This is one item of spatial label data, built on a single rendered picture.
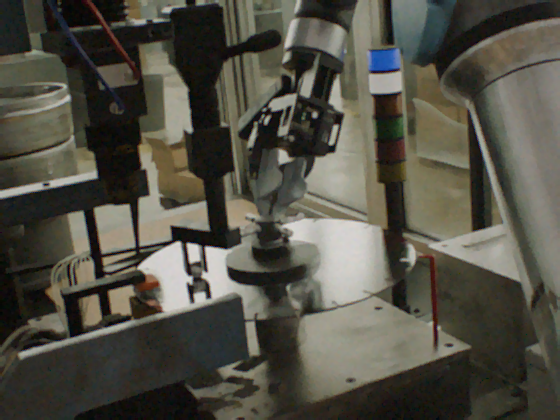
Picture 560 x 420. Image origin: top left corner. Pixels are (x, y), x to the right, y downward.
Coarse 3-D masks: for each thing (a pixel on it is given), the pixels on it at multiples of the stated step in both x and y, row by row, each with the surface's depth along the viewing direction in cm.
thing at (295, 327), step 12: (264, 324) 98; (276, 324) 98; (288, 324) 98; (300, 324) 99; (264, 336) 99; (276, 336) 98; (288, 336) 98; (300, 336) 99; (264, 348) 99; (276, 348) 99; (288, 348) 99
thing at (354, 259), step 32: (288, 224) 112; (320, 224) 111; (352, 224) 109; (160, 256) 105; (192, 256) 103; (224, 256) 102; (320, 256) 99; (352, 256) 98; (384, 256) 97; (160, 288) 94; (192, 288) 93; (224, 288) 92; (256, 288) 91; (288, 288) 90; (320, 288) 89; (352, 288) 88; (384, 288) 87; (256, 320) 83
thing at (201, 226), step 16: (208, 192) 89; (224, 192) 90; (208, 208) 90; (224, 208) 90; (176, 224) 94; (192, 224) 94; (208, 224) 91; (224, 224) 91; (176, 240) 95; (192, 240) 93; (208, 240) 91; (224, 240) 90; (240, 240) 92; (208, 272) 95
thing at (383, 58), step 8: (368, 48) 116; (376, 48) 116; (384, 48) 115; (392, 48) 114; (368, 56) 116; (376, 56) 115; (384, 56) 114; (392, 56) 115; (368, 64) 117; (376, 64) 115; (384, 64) 115; (392, 64) 115
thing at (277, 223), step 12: (252, 216) 100; (264, 216) 98; (276, 216) 97; (288, 216) 98; (300, 216) 99; (252, 228) 96; (264, 228) 96; (276, 228) 95; (288, 228) 94; (264, 240) 97; (276, 240) 97
